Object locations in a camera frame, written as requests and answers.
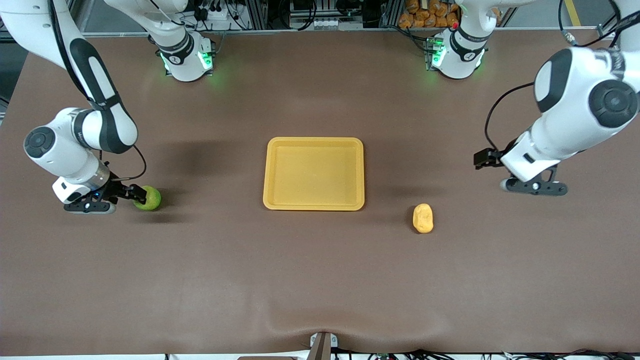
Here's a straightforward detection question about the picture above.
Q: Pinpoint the yellow plastic tray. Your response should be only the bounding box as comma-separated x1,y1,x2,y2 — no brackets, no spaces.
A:
263,136,365,211

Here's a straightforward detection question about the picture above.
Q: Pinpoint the aluminium table edge rail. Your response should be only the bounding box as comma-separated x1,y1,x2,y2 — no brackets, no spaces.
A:
80,27,601,39

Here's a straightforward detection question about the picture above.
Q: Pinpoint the grey metal camera bracket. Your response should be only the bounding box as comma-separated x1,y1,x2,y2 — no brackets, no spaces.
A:
309,331,339,360

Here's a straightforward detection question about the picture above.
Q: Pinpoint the green apple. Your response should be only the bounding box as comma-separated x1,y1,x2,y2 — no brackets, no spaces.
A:
133,185,162,212

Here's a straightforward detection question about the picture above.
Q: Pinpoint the orange toy food pile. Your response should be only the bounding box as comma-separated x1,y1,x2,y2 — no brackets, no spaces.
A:
398,0,462,29

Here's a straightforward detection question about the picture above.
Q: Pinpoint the white power strip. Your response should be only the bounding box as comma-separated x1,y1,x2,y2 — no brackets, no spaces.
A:
196,0,237,22

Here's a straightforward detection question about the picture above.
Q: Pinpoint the brown table mat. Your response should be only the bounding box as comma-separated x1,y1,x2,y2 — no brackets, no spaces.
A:
0,29,640,357

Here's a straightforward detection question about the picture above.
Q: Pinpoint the yellow potato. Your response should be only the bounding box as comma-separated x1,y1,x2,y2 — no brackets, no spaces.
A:
412,203,435,234

